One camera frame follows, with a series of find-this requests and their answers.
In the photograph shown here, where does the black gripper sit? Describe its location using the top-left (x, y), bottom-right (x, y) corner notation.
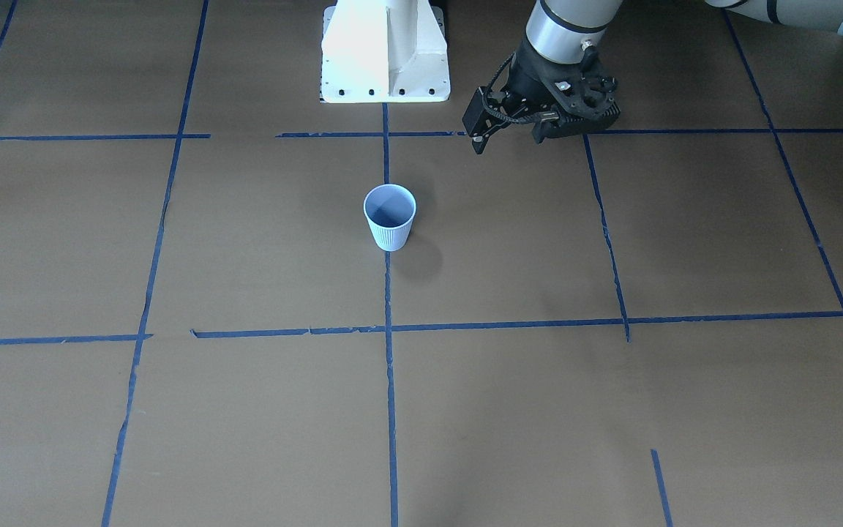
top-left (462, 50), bottom-right (576, 154)

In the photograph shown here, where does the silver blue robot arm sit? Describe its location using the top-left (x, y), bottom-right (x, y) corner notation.
top-left (462, 1), bottom-right (843, 154)

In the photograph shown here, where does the blue ribbed plastic cup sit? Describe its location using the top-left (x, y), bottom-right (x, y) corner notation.
top-left (362, 184), bottom-right (417, 253)

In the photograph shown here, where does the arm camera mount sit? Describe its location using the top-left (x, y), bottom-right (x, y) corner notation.
top-left (532, 44), bottom-right (621, 143)

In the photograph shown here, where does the white pedestal base plate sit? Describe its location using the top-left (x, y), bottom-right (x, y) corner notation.
top-left (319, 1), bottom-right (452, 104)

